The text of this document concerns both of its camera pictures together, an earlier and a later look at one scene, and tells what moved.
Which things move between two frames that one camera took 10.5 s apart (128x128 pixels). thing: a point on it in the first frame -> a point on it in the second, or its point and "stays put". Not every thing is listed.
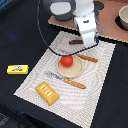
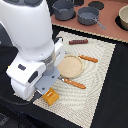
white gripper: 88,28 -> 27,75
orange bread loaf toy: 47,93 stays put
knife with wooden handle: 88,58 stays put
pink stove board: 106,24 stays put
